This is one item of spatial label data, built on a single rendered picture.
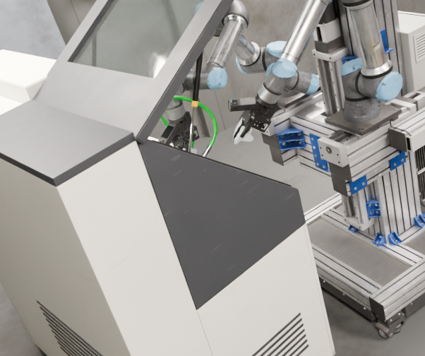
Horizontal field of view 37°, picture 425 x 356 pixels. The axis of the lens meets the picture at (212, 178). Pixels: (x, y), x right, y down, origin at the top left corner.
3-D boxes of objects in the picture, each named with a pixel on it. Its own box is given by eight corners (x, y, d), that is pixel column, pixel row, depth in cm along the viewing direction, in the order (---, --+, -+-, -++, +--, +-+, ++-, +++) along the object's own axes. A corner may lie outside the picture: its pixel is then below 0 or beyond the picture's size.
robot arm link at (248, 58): (273, 76, 300) (220, 19, 254) (244, 78, 307) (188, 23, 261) (276, 53, 303) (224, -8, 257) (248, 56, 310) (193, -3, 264)
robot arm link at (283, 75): (303, 72, 216) (284, 67, 211) (286, 97, 222) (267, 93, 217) (294, 58, 221) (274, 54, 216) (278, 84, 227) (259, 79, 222)
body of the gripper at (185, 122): (200, 139, 245) (192, 111, 239) (183, 150, 241) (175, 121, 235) (188, 135, 251) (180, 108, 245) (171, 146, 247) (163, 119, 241)
